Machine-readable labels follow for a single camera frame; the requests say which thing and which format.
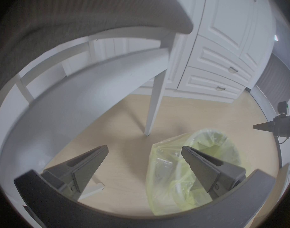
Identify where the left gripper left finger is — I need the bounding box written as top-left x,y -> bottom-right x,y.
41,145 -> 109,201

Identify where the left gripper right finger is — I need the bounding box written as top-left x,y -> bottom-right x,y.
181,146 -> 247,201

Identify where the clear yellow plastic bag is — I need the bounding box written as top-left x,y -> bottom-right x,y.
146,127 -> 249,215

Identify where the white trash bin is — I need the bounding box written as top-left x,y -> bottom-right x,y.
175,128 -> 243,199

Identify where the white chair with grey seat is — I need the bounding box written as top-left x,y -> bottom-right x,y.
0,0 -> 194,223

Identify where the white wardrobe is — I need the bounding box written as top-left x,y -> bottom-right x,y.
88,0 -> 276,104

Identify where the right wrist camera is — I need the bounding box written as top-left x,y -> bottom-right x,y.
277,101 -> 289,117

